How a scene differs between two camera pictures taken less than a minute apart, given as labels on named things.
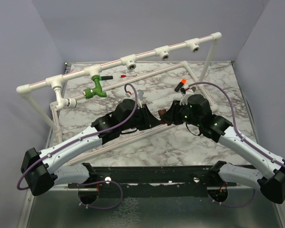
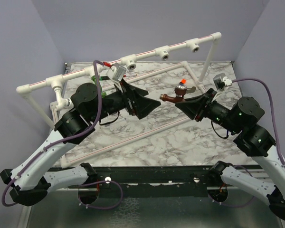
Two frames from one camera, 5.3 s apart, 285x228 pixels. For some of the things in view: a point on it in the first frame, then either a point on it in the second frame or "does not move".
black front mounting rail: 152,181 does not move
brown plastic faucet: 161,112 to 180,90
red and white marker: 123,76 does not move
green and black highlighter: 105,78 does not move
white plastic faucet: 71,102 does not move
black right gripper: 171,116 to 192,106
